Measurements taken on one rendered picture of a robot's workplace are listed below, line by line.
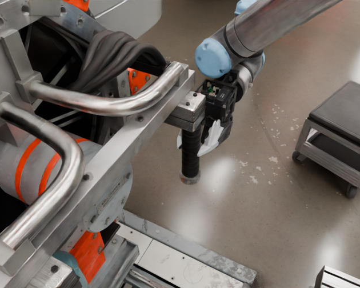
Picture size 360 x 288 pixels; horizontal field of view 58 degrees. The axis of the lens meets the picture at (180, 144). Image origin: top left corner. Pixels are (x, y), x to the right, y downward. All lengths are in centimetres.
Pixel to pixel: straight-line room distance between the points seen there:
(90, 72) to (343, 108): 134
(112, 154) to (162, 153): 135
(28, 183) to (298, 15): 48
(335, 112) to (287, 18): 111
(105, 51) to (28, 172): 22
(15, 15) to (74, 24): 11
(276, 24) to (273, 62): 201
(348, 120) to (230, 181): 60
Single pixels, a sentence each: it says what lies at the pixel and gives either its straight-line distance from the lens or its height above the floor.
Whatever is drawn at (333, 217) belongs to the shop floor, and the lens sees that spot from 167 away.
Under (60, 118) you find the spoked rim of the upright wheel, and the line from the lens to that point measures 77.
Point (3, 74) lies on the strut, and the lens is 52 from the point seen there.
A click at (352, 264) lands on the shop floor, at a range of 158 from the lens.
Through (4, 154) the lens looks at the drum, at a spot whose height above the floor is 91.
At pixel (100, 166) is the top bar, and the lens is 41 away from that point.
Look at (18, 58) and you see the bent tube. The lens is 51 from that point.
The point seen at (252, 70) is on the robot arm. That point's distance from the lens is 79.
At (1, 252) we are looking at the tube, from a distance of 35.
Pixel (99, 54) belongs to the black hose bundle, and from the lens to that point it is 52.
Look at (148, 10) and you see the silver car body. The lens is 121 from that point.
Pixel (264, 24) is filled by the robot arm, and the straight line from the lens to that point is 58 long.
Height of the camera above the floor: 128
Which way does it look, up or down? 45 degrees down
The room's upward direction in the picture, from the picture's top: straight up
